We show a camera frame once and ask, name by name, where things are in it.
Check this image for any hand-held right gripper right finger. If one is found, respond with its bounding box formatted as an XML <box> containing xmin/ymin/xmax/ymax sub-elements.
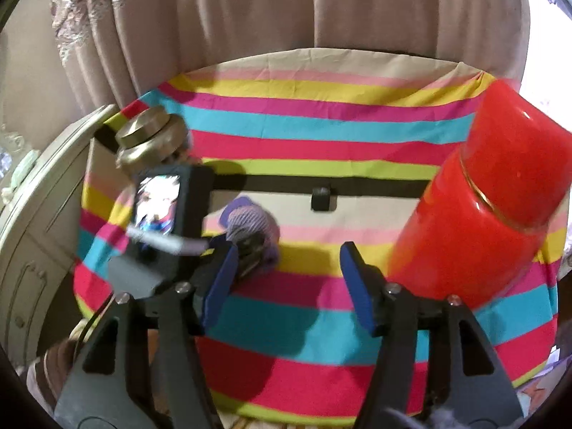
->
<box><xmin>340</xmin><ymin>241</ymin><xmax>523</xmax><ymax>429</ymax></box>

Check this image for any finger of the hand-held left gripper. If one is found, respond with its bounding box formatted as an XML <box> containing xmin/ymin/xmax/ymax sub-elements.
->
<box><xmin>237</xmin><ymin>232</ymin><xmax>269</xmax><ymax>282</ymax></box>

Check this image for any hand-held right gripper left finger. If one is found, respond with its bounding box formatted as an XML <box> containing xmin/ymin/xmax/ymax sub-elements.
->
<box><xmin>54</xmin><ymin>241</ymin><xmax>240</xmax><ymax>429</ymax></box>

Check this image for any purple striped sock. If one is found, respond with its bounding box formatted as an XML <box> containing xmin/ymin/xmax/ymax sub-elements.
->
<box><xmin>221</xmin><ymin>196</ymin><xmax>281</xmax><ymax>275</ymax></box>

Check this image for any glass jar with gold lid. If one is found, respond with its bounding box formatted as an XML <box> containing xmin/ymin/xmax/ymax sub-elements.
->
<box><xmin>114</xmin><ymin>106</ymin><xmax>193</xmax><ymax>179</ymax></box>

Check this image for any small black clip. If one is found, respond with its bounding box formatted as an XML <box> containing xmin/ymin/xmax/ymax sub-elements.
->
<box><xmin>311</xmin><ymin>186</ymin><xmax>332</xmax><ymax>212</ymax></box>

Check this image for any colourful striped tablecloth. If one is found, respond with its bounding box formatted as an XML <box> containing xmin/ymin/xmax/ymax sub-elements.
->
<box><xmin>74</xmin><ymin>47</ymin><xmax>561</xmax><ymax>425</ymax></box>

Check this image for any red thermos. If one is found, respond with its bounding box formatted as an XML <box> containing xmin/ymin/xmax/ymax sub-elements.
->
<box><xmin>386</xmin><ymin>78</ymin><xmax>572</xmax><ymax>309</ymax></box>

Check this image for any white ornate cabinet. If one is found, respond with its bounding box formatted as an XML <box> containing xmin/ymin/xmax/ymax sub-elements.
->
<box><xmin>0</xmin><ymin>104</ymin><xmax>121</xmax><ymax>367</ymax></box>

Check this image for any beige curtain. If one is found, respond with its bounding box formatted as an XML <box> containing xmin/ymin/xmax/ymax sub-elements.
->
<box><xmin>49</xmin><ymin>0</ymin><xmax>532</xmax><ymax>112</ymax></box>

